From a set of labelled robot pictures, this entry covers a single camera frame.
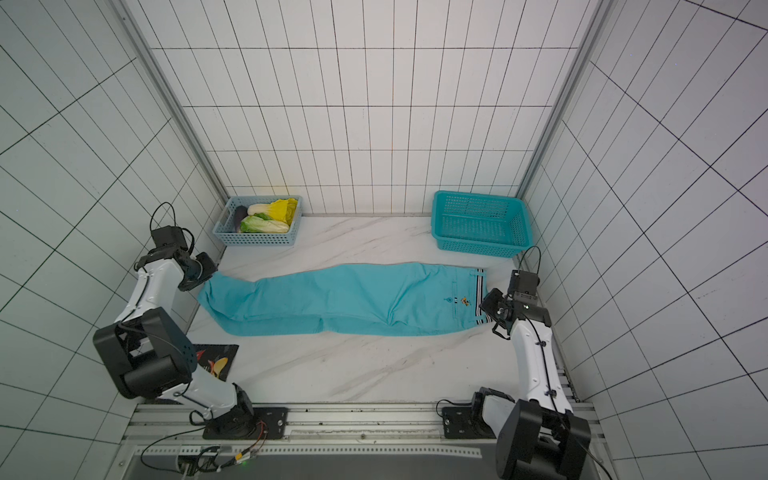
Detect teal plastic basket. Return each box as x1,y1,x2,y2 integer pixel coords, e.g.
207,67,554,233
431,190,534,258

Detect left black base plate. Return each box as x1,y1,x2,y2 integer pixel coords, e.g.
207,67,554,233
203,407,289,440

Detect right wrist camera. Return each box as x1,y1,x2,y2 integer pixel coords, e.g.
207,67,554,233
507,270,540,298

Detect left base cable bundle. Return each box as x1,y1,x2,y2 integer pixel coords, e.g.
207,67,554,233
140,419,268,476

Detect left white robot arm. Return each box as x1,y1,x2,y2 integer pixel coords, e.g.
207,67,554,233
93,251,257,439

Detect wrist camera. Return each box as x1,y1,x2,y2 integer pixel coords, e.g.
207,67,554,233
151,225,189,252
507,270,540,298

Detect teal long pants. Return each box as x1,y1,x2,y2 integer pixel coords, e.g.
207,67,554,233
198,263,487,337

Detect light blue perforated basket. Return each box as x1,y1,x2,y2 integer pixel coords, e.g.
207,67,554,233
213,196,302,246

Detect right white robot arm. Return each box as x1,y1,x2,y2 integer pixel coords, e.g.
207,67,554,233
473,289,591,479

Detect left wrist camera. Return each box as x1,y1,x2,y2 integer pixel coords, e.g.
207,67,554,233
151,225,189,252

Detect aluminium mounting rail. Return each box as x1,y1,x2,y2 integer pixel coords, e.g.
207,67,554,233
107,403,497,479

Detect dark purple eggplant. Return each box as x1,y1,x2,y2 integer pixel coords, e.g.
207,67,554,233
233,206,248,233

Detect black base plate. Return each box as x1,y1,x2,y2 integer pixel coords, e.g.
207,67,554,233
441,406,496,440
203,407,289,440

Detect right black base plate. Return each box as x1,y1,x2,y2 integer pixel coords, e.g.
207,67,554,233
441,406,496,440

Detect green napa cabbage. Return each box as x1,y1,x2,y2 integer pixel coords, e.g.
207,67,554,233
241,213,290,234

